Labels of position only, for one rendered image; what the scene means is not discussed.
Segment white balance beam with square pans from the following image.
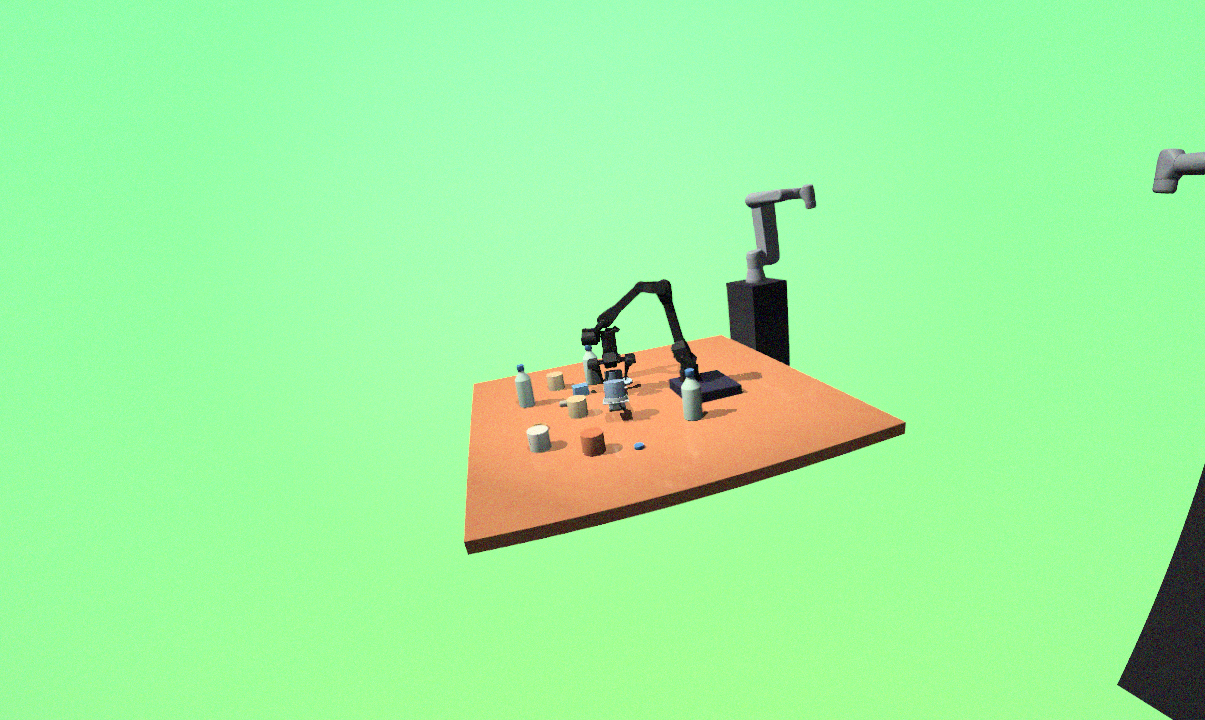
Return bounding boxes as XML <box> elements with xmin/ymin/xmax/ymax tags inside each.
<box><xmin>603</xmin><ymin>394</ymin><xmax>630</xmax><ymax>412</ymax></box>

